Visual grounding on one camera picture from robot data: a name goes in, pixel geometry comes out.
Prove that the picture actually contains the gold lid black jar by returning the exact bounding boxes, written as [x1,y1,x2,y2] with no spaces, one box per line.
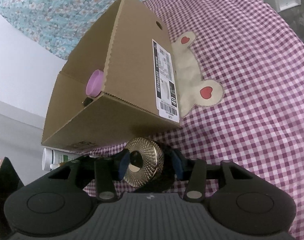
[123,137,186,192]

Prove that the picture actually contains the green dropper bottle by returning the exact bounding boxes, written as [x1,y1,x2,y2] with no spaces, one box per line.
[50,162,66,171]

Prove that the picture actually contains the black lipstick tube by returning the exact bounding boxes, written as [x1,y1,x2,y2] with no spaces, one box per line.
[82,97,94,107]

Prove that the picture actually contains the purple plastic lid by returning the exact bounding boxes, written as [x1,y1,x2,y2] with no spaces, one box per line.
[86,69,104,98]

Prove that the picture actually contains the white supplement bottle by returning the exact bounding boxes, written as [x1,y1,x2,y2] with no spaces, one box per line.
[41,147,79,172]

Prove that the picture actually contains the brown cardboard box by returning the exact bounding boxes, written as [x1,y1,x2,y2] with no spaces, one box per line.
[41,0,180,151]

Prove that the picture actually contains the purple checkered tablecloth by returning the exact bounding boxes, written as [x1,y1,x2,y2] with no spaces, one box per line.
[84,0,304,240]

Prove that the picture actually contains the floral teal cloth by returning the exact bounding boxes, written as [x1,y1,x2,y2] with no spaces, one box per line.
[0,0,178,61]

